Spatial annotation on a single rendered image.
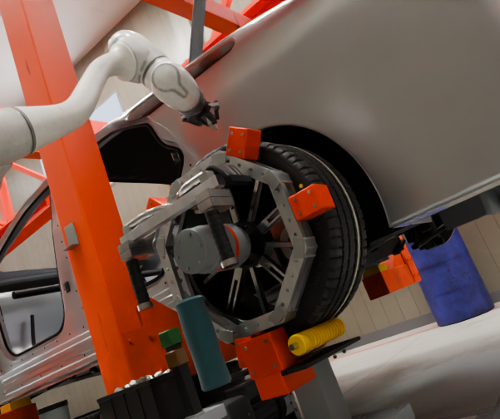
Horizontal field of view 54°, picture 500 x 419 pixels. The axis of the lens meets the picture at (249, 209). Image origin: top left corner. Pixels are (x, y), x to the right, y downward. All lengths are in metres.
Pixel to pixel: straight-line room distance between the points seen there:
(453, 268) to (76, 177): 4.20
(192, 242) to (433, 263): 4.22
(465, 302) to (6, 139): 4.85
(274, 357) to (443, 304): 4.12
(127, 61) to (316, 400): 1.10
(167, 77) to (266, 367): 0.83
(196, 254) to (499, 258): 4.97
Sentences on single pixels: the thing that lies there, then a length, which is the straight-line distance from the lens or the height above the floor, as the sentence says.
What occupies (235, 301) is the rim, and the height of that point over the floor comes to 0.70.
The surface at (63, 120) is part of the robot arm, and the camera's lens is 1.13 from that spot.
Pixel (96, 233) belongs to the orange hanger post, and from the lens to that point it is 1.87.
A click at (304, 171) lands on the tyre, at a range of 1.43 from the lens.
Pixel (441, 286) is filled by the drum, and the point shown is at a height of 0.38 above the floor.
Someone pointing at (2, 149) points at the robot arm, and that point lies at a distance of 1.04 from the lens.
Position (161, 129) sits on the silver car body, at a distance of 2.39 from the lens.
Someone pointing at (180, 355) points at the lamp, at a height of 0.59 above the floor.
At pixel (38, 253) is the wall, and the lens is 11.08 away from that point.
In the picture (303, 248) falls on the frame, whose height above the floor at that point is 0.74.
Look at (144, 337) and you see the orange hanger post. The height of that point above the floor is 0.70.
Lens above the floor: 0.57
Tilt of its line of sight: 14 degrees up
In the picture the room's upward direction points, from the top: 21 degrees counter-clockwise
